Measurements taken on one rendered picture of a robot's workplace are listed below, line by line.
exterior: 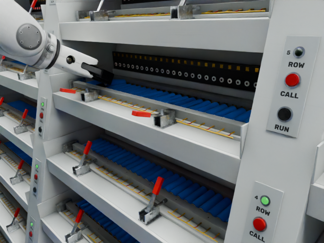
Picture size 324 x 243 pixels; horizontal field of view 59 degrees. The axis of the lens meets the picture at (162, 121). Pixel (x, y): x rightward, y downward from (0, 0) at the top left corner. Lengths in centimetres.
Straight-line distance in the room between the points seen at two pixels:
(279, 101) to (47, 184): 74
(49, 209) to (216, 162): 66
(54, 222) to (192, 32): 70
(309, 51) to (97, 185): 54
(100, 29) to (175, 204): 42
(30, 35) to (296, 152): 48
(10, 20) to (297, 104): 47
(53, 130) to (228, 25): 62
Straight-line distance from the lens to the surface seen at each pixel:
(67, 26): 84
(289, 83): 39
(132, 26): 61
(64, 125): 92
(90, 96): 74
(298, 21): 41
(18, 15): 59
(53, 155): 93
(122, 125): 61
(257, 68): 60
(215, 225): 56
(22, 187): 119
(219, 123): 50
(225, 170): 45
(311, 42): 40
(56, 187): 98
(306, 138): 39
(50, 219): 98
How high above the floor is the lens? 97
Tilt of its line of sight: 9 degrees down
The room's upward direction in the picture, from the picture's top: 9 degrees clockwise
